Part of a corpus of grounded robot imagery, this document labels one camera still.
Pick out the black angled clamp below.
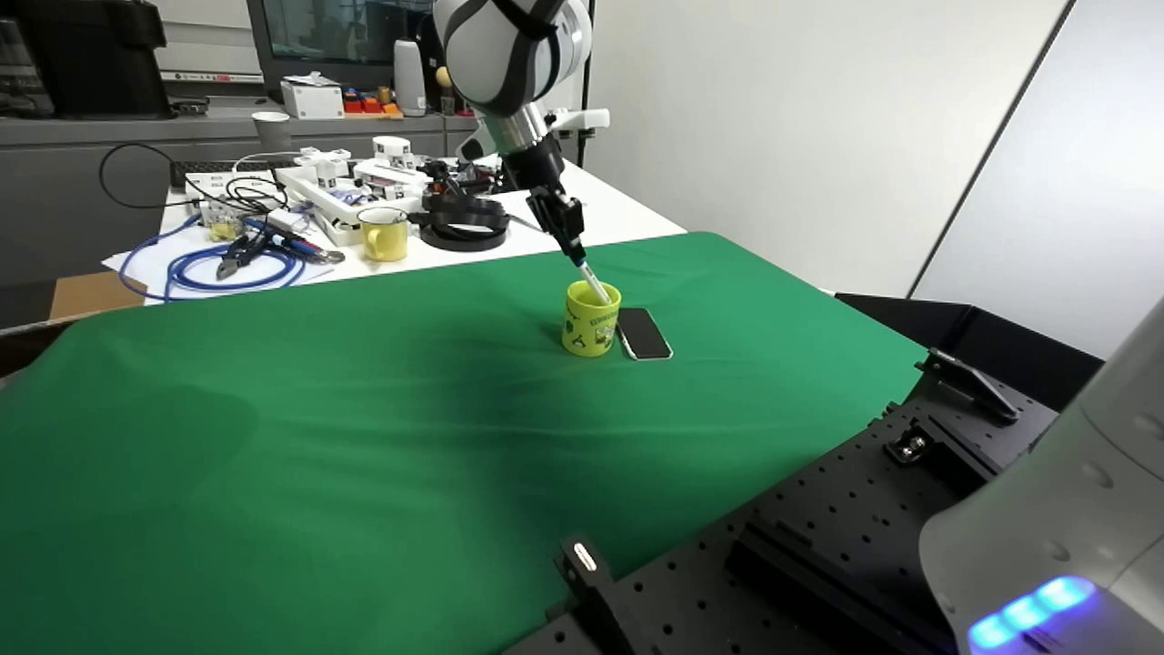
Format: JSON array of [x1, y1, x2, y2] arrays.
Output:
[[915, 345, 1022, 427]]

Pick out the black smartphone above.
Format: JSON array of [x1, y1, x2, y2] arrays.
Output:
[[615, 304, 676, 364]]

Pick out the plain yellow mug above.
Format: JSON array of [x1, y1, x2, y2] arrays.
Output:
[[358, 206, 416, 264]]

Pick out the black clamp with white label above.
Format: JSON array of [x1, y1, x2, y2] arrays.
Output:
[[553, 532, 635, 655]]

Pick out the orange red tray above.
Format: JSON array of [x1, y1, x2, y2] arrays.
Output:
[[338, 85, 407, 123]]

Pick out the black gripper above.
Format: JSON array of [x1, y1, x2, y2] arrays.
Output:
[[498, 127, 595, 273]]

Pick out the black office chair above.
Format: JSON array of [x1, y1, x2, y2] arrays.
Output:
[[8, 0, 176, 123]]

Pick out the white cylindrical bottle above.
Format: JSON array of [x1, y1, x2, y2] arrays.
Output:
[[385, 36, 434, 120]]

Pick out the black perforated breadboard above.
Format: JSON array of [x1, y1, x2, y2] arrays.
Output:
[[507, 361, 1066, 655]]

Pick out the dark handled pliers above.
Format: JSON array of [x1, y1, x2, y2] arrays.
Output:
[[212, 225, 280, 288]]

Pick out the thin black looped cable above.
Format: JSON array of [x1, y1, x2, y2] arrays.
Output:
[[96, 137, 190, 217]]

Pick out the grey counter desk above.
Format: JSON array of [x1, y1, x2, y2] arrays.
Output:
[[0, 106, 513, 297]]

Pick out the white lidded pot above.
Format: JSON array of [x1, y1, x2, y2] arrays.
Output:
[[278, 68, 350, 123]]

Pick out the small yellow jar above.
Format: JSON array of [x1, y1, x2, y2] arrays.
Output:
[[196, 197, 246, 245]]

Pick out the black round disc object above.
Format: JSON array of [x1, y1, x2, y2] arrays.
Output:
[[419, 197, 513, 253]]

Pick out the black raised base plate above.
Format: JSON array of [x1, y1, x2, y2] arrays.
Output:
[[723, 402, 1011, 655]]

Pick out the white marker with blue cap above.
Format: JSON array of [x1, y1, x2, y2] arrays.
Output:
[[575, 258, 615, 310]]

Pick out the dark computer monitor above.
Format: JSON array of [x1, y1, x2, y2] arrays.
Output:
[[245, 0, 449, 97]]

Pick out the white parts tray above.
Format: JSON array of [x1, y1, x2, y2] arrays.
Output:
[[278, 159, 430, 248]]

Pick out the black tangled gadget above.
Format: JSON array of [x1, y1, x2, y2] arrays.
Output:
[[421, 152, 527, 206]]

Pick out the green cloth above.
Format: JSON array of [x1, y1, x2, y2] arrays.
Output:
[[0, 230, 932, 655]]

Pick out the blue coiled cable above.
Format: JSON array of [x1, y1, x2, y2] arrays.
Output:
[[111, 206, 313, 304]]

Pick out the black side table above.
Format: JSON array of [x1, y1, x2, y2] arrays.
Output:
[[832, 288, 1107, 416]]

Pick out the small black mounting block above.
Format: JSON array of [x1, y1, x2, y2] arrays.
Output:
[[880, 427, 940, 471]]

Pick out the yellow-green printed mug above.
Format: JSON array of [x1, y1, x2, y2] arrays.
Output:
[[556, 276, 624, 364]]

